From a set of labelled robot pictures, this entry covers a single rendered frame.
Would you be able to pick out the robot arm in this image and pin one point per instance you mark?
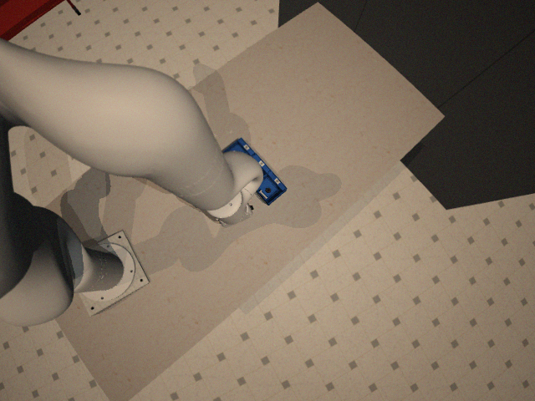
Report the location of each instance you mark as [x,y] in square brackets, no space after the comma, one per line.
[120,119]

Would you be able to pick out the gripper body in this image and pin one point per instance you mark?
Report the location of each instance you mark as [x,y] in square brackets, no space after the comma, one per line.
[248,215]

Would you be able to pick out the blue bin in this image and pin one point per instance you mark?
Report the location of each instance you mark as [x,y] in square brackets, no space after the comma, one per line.
[270,180]

